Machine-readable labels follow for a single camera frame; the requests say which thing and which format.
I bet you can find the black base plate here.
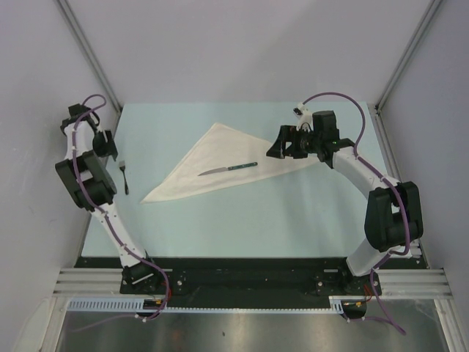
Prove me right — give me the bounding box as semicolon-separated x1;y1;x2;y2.
75;256;428;311

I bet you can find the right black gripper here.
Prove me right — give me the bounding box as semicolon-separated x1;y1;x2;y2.
266;125;322;159

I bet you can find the silver fork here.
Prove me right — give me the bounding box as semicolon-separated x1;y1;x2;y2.
119;161;130;195

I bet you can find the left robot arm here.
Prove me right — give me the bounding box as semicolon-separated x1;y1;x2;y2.
55;104;166;296

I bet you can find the aluminium frame rail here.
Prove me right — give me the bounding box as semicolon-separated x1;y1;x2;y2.
53;268;122;297

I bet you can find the white slotted cable duct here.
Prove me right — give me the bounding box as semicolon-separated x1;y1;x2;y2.
67;296;347;315

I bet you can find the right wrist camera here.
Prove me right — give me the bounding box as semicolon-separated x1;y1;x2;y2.
293;103;312;131

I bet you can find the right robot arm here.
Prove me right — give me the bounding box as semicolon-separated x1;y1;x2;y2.
266;111;424;294

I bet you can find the white cloth napkin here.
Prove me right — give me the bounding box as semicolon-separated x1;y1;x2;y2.
141;122;319;204

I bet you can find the knife with green handle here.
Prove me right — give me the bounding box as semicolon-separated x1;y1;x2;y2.
197;162;258;177

